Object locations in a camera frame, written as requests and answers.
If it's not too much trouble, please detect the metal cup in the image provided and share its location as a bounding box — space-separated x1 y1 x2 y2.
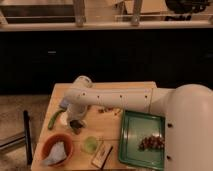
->
70 120 85 135

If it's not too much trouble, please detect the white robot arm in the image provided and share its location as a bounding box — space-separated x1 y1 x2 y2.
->
60 76 213 171

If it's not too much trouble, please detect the green plastic tray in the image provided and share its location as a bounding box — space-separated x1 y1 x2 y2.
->
118 111 165 171

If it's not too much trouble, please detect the white cup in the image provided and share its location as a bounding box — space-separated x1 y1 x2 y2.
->
60 114 67 125

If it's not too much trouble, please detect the green cup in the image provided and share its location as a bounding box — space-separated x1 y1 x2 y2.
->
82 136 98 154

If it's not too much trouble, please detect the green cucumber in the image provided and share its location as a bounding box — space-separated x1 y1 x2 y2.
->
47 109 65 130

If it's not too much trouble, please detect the bunch of dark grapes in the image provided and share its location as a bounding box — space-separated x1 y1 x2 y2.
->
139 135 165 150

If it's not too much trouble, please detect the white cloth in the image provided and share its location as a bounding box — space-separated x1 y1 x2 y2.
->
42 141 67 166

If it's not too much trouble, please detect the black pole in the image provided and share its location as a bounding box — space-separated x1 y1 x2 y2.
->
23 110 33 165

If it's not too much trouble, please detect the orange bowl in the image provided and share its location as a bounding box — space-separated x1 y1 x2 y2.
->
41 133 74 167

